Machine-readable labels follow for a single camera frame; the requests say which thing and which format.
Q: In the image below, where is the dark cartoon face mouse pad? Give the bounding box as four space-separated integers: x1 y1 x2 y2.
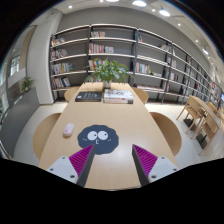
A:
77 125 119 155

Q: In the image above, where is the left near wooden chair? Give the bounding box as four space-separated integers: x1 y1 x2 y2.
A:
33 113 60 159

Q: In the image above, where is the right far wooden chair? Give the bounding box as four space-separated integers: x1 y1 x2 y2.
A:
133 87 148 104

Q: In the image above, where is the black book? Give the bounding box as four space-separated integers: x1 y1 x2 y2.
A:
75 91 102 102

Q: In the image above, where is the green potted plant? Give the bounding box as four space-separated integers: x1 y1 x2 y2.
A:
84 59 134 89

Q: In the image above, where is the wooden chair at side table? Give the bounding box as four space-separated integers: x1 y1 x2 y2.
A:
179 95 204 132

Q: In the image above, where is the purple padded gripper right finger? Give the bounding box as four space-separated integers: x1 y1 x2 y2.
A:
132 144 178 186

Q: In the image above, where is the long wooden table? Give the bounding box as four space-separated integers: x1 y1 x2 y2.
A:
38 81 179 191

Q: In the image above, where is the large wall bookshelf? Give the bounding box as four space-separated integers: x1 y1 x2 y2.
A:
49 24 222 104

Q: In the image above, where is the white pink computer mouse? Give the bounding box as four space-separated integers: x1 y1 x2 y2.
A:
63 123 74 137

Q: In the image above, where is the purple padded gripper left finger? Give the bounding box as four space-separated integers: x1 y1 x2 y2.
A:
47 145 95 187

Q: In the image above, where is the small plant on left counter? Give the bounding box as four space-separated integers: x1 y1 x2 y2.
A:
21 77 35 92

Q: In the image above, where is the right near wooden chair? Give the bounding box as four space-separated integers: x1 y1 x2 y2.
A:
151 112 182 156

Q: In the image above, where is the side wooden table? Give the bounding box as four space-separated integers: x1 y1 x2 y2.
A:
191 96 221 150

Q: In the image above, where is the left far wooden chair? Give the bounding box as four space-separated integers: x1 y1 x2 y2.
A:
64 86 79 102

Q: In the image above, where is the white red book stack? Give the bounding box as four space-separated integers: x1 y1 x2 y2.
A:
103 89 134 104

